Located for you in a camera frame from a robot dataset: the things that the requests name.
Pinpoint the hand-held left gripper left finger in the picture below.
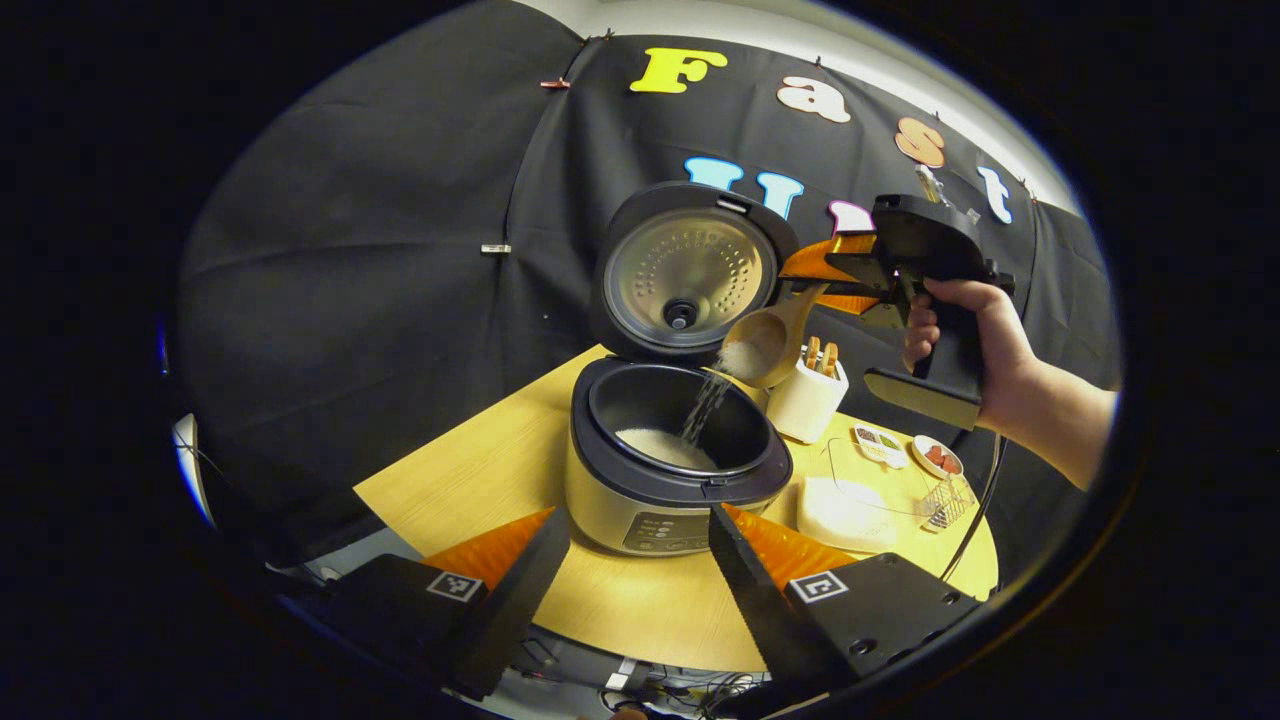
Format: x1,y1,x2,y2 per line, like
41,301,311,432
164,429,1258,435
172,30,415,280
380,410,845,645
300,503,573,701

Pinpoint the white divided dish of beans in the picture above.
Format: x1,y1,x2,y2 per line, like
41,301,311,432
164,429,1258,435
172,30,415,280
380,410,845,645
852,424,909,469

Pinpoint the white rice heap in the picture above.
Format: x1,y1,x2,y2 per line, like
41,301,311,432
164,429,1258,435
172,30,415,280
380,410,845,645
615,340,766,473
797,475,891,553

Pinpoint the white toaster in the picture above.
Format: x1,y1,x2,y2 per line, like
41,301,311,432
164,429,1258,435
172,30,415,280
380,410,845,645
765,345,851,445

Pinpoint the wire mesh chopstick holder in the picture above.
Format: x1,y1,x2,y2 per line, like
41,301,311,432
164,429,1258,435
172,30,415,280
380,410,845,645
918,475,979,533

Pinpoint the dark lidded rice cooker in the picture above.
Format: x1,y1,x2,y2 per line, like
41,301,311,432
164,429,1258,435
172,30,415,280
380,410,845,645
563,180,801,557

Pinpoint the black backdrop cloth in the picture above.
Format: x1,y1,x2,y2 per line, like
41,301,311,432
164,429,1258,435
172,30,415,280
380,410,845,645
178,0,1121,571

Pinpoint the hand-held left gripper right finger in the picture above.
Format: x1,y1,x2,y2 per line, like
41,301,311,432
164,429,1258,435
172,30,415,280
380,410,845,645
708,502,983,701

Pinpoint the black cable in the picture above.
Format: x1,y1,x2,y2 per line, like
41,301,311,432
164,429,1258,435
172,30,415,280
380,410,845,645
938,432,1006,583

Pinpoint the white round plate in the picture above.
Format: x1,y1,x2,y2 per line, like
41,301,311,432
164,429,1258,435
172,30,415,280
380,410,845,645
911,434,965,479

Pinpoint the clear glass bowl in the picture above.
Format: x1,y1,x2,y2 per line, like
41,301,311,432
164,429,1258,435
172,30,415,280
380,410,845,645
797,437,951,554

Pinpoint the wooden spoon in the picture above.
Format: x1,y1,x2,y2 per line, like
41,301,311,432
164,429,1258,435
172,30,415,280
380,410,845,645
720,285,831,391

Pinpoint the bundle of cables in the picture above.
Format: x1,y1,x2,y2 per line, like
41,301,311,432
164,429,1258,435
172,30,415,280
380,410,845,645
510,640,771,719

